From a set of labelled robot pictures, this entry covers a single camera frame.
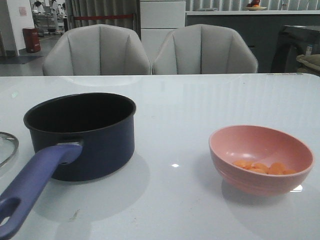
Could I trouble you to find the pink bowl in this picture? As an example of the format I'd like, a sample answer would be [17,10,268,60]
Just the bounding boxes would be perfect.
[208,125,314,196]

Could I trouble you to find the orange ham slices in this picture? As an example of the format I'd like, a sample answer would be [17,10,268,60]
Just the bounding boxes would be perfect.
[232,159,297,175]

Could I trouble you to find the glass pot lid purple knob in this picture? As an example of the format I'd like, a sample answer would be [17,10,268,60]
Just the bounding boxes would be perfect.
[0,132,19,168]

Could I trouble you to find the right grey upholstered chair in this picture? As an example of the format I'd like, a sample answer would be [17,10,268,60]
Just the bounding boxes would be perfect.
[152,24,259,75]

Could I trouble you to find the grey upholstered chair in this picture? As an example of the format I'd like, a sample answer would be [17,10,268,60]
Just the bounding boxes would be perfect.
[152,24,259,75]
[42,24,151,76]

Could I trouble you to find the left grey upholstered chair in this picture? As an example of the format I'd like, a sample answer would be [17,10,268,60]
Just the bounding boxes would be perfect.
[42,24,151,76]

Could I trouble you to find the white cabinet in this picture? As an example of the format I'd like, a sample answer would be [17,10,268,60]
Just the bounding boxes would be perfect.
[139,0,186,62]

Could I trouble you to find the grey counter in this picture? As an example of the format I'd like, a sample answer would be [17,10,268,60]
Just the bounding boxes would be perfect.
[186,10,320,73]

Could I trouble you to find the fruit plate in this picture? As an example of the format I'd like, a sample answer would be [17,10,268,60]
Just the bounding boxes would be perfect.
[244,0,267,11]

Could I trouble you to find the red bin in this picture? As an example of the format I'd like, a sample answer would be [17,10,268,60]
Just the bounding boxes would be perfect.
[22,27,41,53]

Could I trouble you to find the beige cushion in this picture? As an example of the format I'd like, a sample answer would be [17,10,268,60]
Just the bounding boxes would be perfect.
[296,54,320,76]

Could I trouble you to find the dark blue saucepan purple handle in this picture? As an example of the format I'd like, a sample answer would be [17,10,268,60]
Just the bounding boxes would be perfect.
[0,92,136,240]

